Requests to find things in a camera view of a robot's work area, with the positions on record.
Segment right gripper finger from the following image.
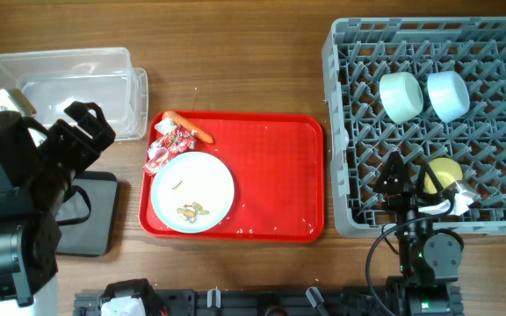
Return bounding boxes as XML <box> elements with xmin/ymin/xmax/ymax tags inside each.
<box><xmin>416</xmin><ymin>162</ymin><xmax>446</xmax><ymax>198</ymax></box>
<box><xmin>373</xmin><ymin>151</ymin><xmax>415</xmax><ymax>195</ymax></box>

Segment yellow cup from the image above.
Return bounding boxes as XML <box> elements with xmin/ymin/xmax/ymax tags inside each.
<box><xmin>423</xmin><ymin>157</ymin><xmax>463</xmax><ymax>194</ymax></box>

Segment light blue bowl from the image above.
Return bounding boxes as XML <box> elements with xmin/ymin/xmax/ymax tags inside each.
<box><xmin>427</xmin><ymin>71</ymin><xmax>470</xmax><ymax>123</ymax></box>

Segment mint green bowl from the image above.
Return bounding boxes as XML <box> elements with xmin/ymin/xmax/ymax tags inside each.
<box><xmin>379</xmin><ymin>72</ymin><xmax>423</xmax><ymax>124</ymax></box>

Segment red snack wrapper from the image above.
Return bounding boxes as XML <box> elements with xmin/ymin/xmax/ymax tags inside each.
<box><xmin>143</xmin><ymin>118</ymin><xmax>197</xmax><ymax>176</ymax></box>

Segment light blue plate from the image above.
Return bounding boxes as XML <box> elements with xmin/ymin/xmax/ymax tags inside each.
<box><xmin>150</xmin><ymin>152</ymin><xmax>235</xmax><ymax>233</ymax></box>

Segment orange carrot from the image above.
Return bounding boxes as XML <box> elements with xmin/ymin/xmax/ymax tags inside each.
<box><xmin>162</xmin><ymin>111</ymin><xmax>214</xmax><ymax>144</ymax></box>

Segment peanut shell scraps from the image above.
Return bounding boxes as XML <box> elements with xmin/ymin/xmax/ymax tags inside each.
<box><xmin>171</xmin><ymin>180</ymin><xmax>210</xmax><ymax>224</ymax></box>

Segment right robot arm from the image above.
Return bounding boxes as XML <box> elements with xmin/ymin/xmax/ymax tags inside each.
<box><xmin>365</xmin><ymin>151</ymin><xmax>464</xmax><ymax>316</ymax></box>

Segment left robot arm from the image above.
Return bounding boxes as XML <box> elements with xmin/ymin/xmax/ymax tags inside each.
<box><xmin>0</xmin><ymin>102</ymin><xmax>116</xmax><ymax>315</ymax></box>

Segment grey dishwasher rack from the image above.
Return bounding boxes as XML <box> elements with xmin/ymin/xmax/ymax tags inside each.
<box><xmin>322</xmin><ymin>17</ymin><xmax>506</xmax><ymax>238</ymax></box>

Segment clear plastic bin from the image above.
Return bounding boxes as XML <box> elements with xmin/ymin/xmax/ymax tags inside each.
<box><xmin>0</xmin><ymin>47</ymin><xmax>148</xmax><ymax>141</ymax></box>

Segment black plastic tray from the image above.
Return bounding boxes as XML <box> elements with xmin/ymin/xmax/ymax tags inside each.
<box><xmin>56</xmin><ymin>171</ymin><xmax>119</xmax><ymax>257</ymax></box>

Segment red serving tray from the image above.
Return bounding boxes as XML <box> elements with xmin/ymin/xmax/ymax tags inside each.
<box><xmin>139</xmin><ymin>109</ymin><xmax>326</xmax><ymax>244</ymax></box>

